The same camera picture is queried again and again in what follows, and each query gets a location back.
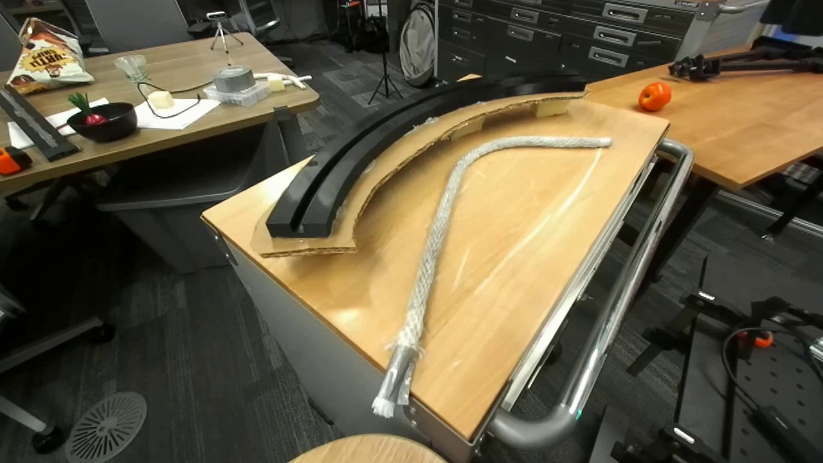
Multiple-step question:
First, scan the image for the red toy radish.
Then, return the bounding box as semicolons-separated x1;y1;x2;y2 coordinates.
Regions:
67;91;110;129

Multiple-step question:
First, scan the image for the orange ball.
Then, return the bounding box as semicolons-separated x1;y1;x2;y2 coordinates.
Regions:
635;81;675;117

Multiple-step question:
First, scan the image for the round mesh fan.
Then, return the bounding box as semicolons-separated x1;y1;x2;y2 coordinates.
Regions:
396;0;441;89

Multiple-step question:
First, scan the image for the black flat bar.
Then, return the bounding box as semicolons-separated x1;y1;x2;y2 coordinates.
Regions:
0;85;82;163

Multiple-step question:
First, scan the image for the small silver tripod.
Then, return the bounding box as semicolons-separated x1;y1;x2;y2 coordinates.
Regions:
203;8;247;57

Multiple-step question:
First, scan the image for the round wooden stool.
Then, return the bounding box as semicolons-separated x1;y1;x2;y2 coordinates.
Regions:
290;432;447;463

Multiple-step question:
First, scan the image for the small orange object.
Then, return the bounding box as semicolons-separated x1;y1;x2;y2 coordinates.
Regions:
0;147;34;177

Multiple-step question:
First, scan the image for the white connector cable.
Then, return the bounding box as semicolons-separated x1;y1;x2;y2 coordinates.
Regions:
254;72;316;93

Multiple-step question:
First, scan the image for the black light stand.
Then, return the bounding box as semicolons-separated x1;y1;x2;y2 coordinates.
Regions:
369;0;407;108

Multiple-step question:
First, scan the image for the chips bag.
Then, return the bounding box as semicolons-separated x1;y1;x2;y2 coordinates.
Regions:
6;15;97;99

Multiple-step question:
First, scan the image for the grey office chair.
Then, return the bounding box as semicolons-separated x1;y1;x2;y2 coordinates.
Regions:
81;0;191;54

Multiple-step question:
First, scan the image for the grey tape roll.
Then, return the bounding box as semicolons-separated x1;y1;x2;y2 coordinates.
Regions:
212;64;258;99

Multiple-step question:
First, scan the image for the black metal stand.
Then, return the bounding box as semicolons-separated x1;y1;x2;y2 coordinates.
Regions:
612;256;730;463

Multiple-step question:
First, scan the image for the white paper sheet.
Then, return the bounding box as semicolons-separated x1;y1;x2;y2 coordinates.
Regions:
6;95;114;149
135;95;222;134

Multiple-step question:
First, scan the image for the wooden office desk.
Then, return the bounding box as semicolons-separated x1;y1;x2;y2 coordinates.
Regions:
0;32;322;279

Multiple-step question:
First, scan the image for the white braided rope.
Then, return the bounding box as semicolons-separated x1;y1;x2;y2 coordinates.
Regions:
371;134;614;422

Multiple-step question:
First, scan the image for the grey perforated round disc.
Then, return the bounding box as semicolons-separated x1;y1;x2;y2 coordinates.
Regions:
61;392;149;463

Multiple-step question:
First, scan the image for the black folded tripod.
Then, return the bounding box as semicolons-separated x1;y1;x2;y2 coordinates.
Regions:
666;42;823;85

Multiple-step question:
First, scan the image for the black curved track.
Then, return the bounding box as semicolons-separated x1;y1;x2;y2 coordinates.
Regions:
265;72;594;242

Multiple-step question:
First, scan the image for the wooden desk with black legs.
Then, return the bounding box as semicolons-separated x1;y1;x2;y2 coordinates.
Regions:
581;48;823;242

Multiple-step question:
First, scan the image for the chrome cart handle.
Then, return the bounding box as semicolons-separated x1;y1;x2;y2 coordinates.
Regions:
486;140;698;453

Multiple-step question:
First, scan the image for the office chair base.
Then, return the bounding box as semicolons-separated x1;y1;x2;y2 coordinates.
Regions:
0;282;118;458

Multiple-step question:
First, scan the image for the black optical breadboard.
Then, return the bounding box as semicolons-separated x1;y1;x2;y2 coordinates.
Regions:
684;342;823;463

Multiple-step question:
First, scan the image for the black bowl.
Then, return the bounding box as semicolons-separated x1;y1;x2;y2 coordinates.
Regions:
65;102;139;145

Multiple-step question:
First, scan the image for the grey drawer cabinet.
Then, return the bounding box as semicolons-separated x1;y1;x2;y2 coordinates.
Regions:
436;0;774;85

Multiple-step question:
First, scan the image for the clear plastic box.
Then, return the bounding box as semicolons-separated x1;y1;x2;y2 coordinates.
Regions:
203;81;272;108

